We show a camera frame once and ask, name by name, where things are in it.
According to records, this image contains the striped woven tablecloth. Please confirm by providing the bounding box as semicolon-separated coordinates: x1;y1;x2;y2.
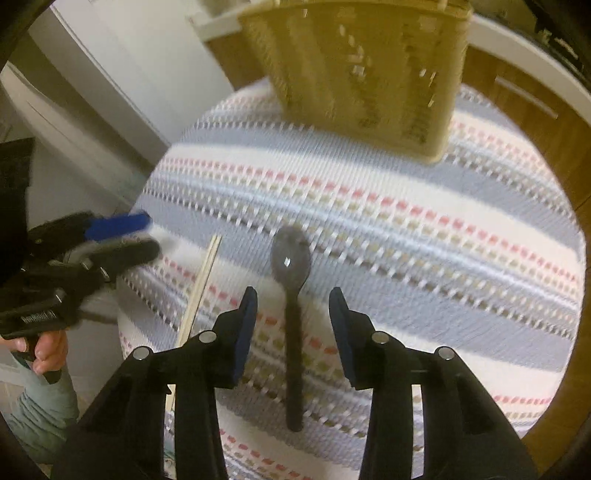
117;76;587;480

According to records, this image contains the metal cabinet handle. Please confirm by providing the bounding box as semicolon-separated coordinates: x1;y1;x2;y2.
494;76;560;118

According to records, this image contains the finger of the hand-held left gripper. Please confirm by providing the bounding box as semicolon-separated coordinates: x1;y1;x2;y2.
28;210;153;245
69;240;161;296

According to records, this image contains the person's left hand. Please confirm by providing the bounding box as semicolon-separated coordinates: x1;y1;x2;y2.
0;330;69;374

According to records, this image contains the white refrigerator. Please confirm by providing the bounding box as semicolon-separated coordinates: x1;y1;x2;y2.
46;0;234;162

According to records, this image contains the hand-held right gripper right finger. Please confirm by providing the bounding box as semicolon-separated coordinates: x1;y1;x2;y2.
329;286;539;480

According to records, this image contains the clear plastic spoon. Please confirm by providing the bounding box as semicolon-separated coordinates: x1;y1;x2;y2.
270;226;311;432

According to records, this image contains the yellow slotted plastic utensil basket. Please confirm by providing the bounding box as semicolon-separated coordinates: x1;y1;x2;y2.
238;0;472;166

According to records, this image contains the wooden chopstick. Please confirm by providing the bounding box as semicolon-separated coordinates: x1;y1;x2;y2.
182;235;223;344
167;234;219;412

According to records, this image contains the black gas stove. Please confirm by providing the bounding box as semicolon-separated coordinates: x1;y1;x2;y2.
526;0;591;65

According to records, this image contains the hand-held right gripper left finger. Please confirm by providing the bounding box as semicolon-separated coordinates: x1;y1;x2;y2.
51;286;258;480

